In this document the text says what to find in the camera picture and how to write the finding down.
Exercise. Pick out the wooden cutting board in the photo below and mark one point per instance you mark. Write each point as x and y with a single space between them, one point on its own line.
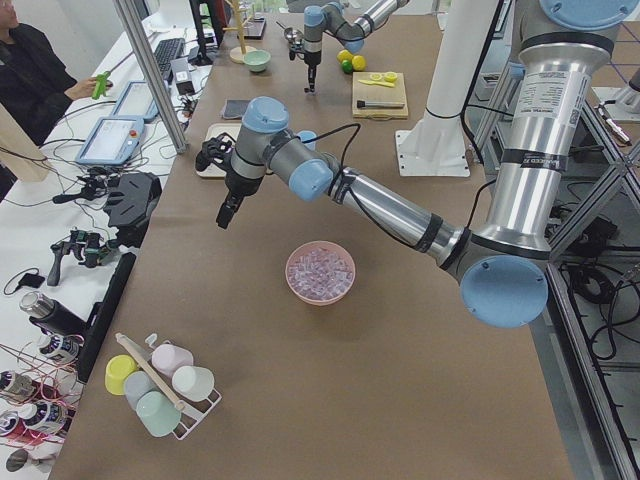
379 94

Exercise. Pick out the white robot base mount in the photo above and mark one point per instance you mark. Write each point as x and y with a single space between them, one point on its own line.
435 146

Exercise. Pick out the steel muddler black tip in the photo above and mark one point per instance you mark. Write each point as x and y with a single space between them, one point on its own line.
363 104

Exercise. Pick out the blue teach pendant far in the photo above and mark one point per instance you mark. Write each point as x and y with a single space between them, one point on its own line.
136 100

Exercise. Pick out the aluminium frame post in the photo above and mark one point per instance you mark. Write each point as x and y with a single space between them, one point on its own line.
132 25

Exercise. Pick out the white plastic cup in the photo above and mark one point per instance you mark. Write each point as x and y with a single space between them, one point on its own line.
193 382

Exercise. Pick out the white wire cup rack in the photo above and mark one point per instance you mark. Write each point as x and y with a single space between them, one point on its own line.
192 413

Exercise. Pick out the blue teach pendant near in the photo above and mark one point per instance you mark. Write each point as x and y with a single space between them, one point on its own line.
112 141

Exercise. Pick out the pink plastic cup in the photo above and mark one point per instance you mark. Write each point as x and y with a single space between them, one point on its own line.
168 358

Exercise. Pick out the mint plastic cup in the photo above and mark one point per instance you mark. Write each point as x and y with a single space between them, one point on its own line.
157 413

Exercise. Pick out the lemon half lower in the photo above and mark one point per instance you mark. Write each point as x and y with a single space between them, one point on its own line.
390 77

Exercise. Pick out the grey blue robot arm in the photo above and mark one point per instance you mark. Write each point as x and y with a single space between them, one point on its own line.
499 266
329 19

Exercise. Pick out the black thermos bottle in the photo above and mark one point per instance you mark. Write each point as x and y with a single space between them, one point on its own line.
50 316

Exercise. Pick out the blue teach pendant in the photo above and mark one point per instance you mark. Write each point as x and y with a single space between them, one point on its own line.
136 100
112 141

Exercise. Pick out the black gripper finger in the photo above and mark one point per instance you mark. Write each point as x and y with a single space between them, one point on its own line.
311 76
228 209

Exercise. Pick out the yellow lemon lower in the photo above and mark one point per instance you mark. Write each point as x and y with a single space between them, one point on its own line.
358 63

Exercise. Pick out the yellow plastic cup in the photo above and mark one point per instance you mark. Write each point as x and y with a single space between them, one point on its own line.
118 369

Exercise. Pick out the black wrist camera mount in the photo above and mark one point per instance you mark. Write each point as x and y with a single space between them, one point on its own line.
214 158

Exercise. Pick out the grey plastic cup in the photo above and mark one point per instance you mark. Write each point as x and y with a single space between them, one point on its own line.
136 385

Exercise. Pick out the black keyboard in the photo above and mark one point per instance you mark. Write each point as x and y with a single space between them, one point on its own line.
165 52

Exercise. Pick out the yellow plastic knife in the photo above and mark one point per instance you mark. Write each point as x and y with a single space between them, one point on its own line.
376 83

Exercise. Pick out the person in black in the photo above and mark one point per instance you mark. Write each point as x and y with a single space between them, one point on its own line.
36 88

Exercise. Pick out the wooden cup stand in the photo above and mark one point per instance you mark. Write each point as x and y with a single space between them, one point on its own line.
237 54

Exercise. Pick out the yellow lemon upper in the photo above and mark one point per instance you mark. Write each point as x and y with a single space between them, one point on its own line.
344 55

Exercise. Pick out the green lime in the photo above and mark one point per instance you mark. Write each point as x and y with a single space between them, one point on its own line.
347 67

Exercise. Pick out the yellow lemon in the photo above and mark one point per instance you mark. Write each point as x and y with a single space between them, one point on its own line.
344 55
358 63

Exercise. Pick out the mint green bowl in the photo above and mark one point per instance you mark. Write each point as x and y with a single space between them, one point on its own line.
257 61

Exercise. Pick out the metal ice scoop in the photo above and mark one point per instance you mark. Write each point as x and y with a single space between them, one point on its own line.
293 36

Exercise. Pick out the blue plastic cup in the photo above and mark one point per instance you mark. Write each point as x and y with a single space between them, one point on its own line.
308 138

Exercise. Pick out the cream rabbit tray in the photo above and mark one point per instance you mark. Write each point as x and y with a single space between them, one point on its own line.
231 128

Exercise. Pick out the pink bowl of ice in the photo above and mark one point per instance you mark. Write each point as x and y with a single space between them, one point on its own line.
320 273

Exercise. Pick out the grey folded cloth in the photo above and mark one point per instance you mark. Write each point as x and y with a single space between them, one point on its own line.
234 109

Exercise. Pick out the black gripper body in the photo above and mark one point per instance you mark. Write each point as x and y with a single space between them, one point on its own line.
312 59
240 183

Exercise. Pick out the black metal tray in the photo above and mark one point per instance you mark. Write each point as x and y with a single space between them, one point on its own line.
255 29

